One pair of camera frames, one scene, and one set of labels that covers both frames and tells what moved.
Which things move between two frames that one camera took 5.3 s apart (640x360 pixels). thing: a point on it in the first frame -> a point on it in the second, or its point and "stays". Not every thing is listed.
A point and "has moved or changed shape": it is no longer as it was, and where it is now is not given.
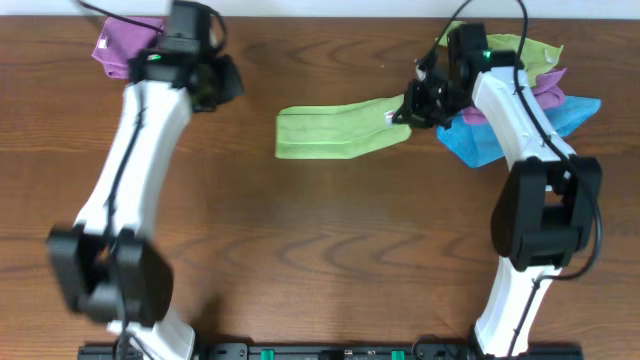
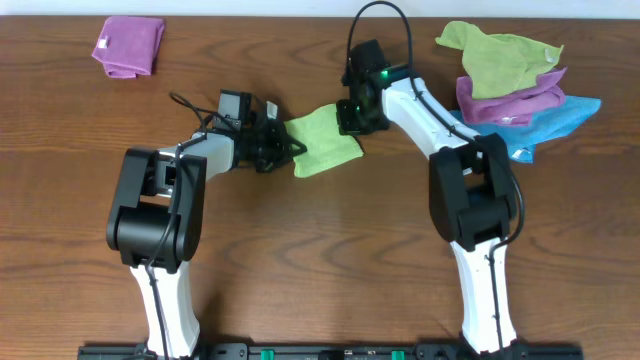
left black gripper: (215, 87) -> (273, 143)
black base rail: (345, 351) stays
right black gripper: (411, 111) -> (346, 125)
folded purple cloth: (121, 41) stays
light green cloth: (337, 131) has moved or changed shape
